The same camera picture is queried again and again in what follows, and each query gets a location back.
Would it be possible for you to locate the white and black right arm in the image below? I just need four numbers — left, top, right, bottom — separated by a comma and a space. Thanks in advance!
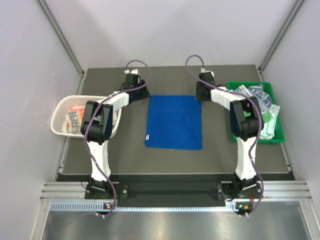
196, 68, 263, 198

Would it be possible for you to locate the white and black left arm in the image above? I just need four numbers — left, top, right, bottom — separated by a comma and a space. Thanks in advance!
80, 69, 150, 199

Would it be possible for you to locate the blue white patterned towel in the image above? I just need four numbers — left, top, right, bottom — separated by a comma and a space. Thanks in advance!
234, 84, 274, 113

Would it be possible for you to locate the folded patterned letter towel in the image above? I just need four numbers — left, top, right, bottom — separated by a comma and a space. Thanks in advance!
65, 106, 85, 134

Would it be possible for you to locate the green towel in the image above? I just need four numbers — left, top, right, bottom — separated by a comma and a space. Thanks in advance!
262, 110, 272, 124

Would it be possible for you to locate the pale mint towel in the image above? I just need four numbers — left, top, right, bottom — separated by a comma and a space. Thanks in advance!
259, 104, 280, 140

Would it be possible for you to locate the white plastic basket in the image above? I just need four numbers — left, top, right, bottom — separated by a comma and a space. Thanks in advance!
50, 95, 106, 139

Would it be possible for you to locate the green plastic bin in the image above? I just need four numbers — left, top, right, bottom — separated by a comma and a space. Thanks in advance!
227, 81, 285, 144

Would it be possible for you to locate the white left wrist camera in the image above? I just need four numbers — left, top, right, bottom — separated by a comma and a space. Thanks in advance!
124, 69, 140, 75

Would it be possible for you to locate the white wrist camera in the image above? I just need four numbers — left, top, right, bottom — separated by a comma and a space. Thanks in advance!
200, 67, 215, 77
124, 69, 140, 75

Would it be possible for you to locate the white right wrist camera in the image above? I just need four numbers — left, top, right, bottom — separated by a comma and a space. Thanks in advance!
200, 67, 215, 77

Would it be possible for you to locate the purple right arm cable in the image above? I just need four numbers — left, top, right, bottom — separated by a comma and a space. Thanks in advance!
184, 54, 264, 218

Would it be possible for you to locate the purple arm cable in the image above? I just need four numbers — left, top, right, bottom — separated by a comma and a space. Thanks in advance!
83, 59, 152, 219
184, 54, 264, 218

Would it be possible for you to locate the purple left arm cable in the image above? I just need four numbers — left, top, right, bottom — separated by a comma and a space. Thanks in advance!
83, 59, 152, 219

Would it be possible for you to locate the left aluminium corner post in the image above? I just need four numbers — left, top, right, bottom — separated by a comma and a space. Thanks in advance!
34, 0, 86, 77

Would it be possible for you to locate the aluminium corner post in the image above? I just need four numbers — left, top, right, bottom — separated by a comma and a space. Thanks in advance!
34, 0, 86, 77
257, 0, 306, 75

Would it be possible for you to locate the right aluminium corner post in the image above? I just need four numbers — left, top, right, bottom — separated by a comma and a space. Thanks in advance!
257, 0, 306, 75

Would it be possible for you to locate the aluminium frame rail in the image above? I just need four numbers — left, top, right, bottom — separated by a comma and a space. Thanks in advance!
40, 180, 312, 202

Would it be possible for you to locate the grey slotted cable duct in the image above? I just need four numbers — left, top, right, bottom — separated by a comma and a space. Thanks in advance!
50, 201, 239, 212

